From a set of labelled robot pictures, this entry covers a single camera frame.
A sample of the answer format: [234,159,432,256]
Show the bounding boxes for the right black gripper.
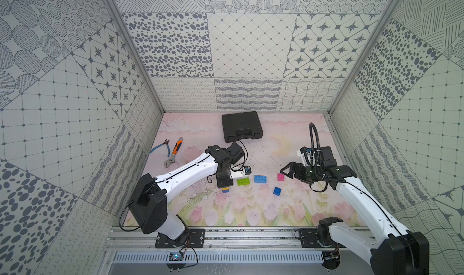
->
[281,162,324,184]

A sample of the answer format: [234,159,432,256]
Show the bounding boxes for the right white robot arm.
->
[280,146,430,275]

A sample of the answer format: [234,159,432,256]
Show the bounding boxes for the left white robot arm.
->
[126,142,247,247]

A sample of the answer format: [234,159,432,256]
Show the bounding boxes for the light blue lego brick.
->
[253,175,267,184]

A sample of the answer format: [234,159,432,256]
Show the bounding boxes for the black plastic tool case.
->
[221,111,263,143]

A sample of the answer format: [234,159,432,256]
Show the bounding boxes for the orange utility knife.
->
[172,137,183,155]

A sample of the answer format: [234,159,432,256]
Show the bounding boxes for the silver adjustable wrench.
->
[164,154,176,168]

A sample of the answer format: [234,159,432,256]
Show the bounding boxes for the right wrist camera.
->
[297,146,312,160]

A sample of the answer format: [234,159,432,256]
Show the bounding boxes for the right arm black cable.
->
[309,122,323,167]

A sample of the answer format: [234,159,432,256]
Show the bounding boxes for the blue handled pliers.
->
[150,138,172,158]

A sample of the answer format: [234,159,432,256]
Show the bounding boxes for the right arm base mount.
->
[295,229,322,248]

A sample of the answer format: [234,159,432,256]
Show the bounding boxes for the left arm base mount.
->
[155,229,205,248]

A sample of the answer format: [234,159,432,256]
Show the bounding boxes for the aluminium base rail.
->
[103,227,345,251]

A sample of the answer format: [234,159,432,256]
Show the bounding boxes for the white vented cable duct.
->
[113,250,323,264]

